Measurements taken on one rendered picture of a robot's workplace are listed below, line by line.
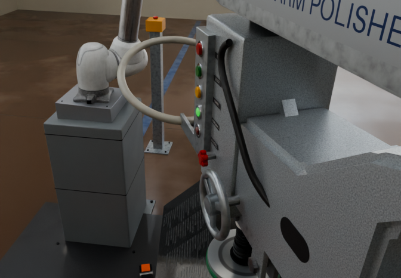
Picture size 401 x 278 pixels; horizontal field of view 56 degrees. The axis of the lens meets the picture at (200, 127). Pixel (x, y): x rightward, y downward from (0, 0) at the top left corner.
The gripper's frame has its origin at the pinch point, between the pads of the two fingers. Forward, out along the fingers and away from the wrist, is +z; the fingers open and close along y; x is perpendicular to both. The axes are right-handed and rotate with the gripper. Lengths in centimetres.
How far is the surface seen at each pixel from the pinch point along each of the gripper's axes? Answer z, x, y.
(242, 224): 7, 13, 94
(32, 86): 251, -143, -186
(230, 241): 31, 16, 88
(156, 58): 110, -8, -87
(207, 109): -13, 2, 76
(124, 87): 24.5, -20.5, 33.3
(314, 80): -28, 21, 80
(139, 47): 24.9, -16.4, 9.0
